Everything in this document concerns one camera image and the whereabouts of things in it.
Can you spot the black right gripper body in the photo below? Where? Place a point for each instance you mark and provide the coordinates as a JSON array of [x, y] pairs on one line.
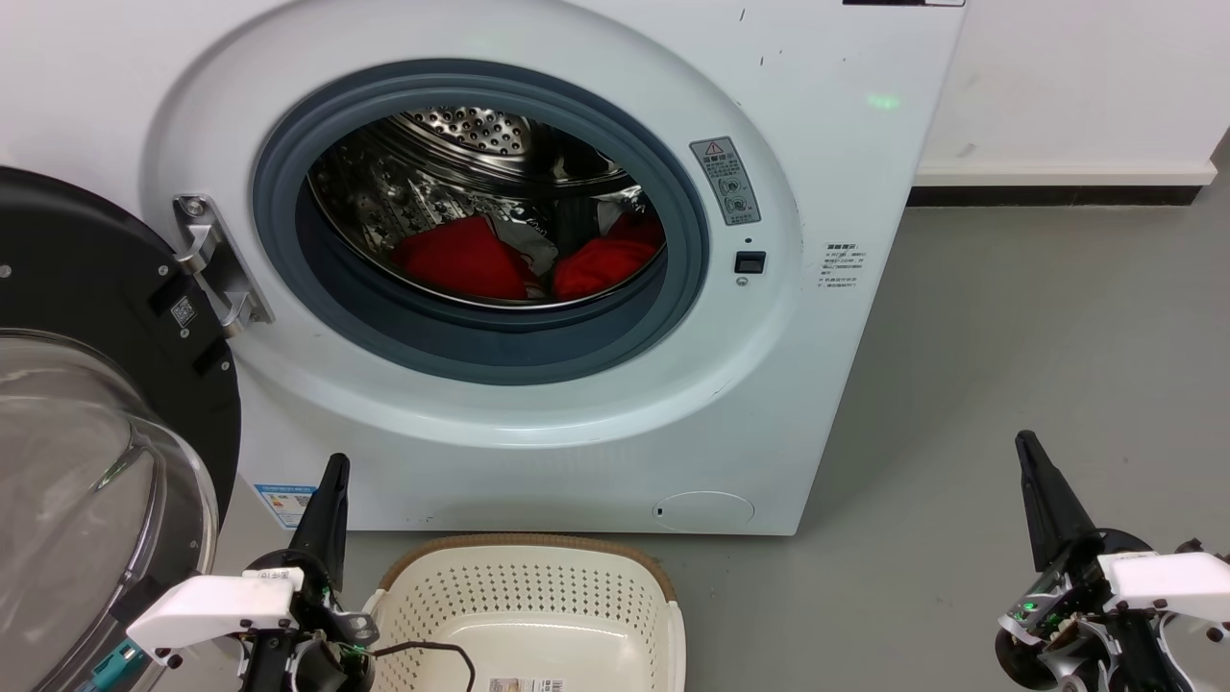
[[1081, 615]]

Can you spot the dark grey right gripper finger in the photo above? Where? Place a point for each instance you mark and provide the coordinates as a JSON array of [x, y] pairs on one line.
[[1047, 500]]

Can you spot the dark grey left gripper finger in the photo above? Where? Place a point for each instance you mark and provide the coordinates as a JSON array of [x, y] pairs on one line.
[[327, 524]]

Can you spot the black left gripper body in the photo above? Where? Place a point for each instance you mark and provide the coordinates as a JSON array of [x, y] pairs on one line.
[[322, 663]]

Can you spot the red garment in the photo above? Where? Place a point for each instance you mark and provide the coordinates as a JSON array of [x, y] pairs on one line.
[[605, 264], [466, 258]]

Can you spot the grey white garment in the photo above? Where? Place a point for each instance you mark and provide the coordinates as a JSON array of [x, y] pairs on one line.
[[524, 245]]

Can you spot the cream perforated laundry basket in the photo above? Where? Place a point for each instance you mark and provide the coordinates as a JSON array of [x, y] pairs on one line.
[[538, 601]]

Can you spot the black glass washer door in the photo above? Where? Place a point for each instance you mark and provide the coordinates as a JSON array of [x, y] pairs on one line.
[[86, 288]]

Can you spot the stainless steel washing machine drum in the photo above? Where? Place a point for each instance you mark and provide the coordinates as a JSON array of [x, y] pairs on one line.
[[423, 173]]

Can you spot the blue energy label sticker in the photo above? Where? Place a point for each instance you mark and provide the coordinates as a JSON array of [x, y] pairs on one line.
[[284, 503]]

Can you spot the white barcode label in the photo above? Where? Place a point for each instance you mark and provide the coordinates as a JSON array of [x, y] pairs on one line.
[[526, 685]]

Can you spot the grey rubber door gasket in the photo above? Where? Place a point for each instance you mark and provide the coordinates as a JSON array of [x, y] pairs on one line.
[[461, 351]]

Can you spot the QR code sticker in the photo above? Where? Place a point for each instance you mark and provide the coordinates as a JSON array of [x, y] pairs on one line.
[[184, 312]]

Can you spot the silver metal door hinge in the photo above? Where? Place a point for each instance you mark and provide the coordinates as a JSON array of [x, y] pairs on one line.
[[219, 269]]

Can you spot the white text notice sticker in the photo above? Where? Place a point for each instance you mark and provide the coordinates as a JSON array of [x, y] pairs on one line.
[[842, 266]]

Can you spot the white and dark baseboard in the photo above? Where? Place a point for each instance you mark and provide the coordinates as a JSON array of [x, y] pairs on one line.
[[1057, 185]]

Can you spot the round white filter cover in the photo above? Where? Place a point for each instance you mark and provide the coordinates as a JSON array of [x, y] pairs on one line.
[[703, 511]]

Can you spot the black door latch socket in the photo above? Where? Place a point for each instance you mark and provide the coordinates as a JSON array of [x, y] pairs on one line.
[[750, 261]]

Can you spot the white front-load washing machine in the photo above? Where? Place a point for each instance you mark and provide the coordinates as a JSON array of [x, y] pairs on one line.
[[826, 144]]

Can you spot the grey warning sticker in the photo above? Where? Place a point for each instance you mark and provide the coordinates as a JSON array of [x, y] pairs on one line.
[[725, 181]]

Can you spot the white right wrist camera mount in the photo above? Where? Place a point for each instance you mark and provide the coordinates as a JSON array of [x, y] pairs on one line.
[[1177, 581]]

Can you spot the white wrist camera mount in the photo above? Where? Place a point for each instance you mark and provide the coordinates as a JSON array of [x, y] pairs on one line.
[[1177, 581], [216, 605]]

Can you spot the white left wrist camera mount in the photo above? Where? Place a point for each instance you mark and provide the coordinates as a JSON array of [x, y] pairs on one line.
[[216, 605]]

